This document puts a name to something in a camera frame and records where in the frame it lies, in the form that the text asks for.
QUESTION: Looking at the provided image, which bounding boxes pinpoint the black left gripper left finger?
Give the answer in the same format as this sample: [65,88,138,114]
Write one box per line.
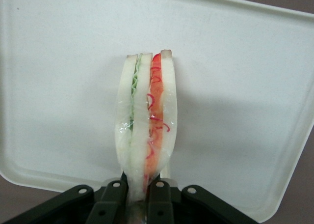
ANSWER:
[0,171,130,224]

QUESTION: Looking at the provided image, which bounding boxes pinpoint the triangle sandwich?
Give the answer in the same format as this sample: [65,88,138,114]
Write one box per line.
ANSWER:
[114,49,179,211]

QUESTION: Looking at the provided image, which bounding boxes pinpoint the beige rectangular tray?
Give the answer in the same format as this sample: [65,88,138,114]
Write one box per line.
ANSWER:
[0,0,314,224]

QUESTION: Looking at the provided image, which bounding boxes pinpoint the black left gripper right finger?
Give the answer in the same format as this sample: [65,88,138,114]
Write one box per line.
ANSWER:
[146,178,261,224]

